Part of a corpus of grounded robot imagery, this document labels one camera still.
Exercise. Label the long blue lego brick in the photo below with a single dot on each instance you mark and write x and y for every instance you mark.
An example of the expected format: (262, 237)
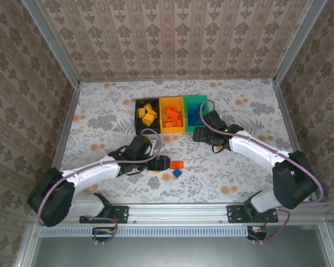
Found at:
(195, 107)

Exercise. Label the yellow lego brick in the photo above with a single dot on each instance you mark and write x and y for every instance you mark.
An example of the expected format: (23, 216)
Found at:
(141, 112)
(148, 119)
(153, 112)
(148, 107)

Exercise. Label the long orange lego brick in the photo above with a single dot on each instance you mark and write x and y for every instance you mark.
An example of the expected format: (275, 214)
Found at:
(171, 111)

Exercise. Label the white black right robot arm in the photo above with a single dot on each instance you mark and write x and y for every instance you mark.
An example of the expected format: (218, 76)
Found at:
(253, 151)

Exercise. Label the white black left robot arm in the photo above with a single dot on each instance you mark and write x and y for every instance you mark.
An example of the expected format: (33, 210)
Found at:
(94, 173)

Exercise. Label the green plastic bin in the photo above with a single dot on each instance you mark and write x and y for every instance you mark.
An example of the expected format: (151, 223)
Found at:
(190, 128)

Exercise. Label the black plastic bin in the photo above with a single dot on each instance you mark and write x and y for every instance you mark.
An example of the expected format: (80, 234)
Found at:
(156, 128)

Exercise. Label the yellow plastic bin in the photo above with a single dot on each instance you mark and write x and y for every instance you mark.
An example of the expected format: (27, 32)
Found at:
(171, 130)

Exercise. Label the floral table cover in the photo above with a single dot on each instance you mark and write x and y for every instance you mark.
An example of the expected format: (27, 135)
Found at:
(225, 178)

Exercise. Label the grey metal shelf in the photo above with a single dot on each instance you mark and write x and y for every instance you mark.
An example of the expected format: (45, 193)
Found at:
(183, 253)

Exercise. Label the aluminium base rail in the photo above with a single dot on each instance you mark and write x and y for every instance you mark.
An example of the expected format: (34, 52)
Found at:
(178, 212)

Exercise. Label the aluminium cross rail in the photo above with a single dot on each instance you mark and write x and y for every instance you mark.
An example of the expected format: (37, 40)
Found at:
(178, 79)

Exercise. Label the aluminium side rail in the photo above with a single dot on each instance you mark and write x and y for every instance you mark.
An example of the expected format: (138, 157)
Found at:
(288, 116)
(67, 122)

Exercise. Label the aluminium frame post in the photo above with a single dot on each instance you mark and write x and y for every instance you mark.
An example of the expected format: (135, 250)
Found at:
(298, 41)
(54, 44)

